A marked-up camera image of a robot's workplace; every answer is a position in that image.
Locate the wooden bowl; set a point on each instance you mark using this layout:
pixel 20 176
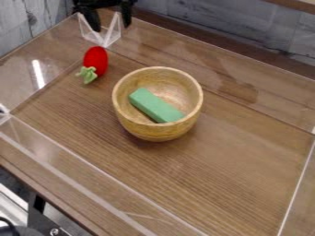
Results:
pixel 175 87

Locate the red plush fruit green stem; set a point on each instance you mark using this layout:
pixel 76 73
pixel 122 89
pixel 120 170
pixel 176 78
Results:
pixel 94 64

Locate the green rectangular block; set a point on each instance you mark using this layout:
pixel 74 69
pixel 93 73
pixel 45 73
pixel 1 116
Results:
pixel 160 111

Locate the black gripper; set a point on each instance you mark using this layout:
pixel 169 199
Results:
pixel 86 6

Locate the clear acrylic corner bracket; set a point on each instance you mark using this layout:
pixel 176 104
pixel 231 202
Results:
pixel 106 36

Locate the clear acrylic tray wall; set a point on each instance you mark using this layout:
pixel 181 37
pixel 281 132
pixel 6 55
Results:
pixel 92 197

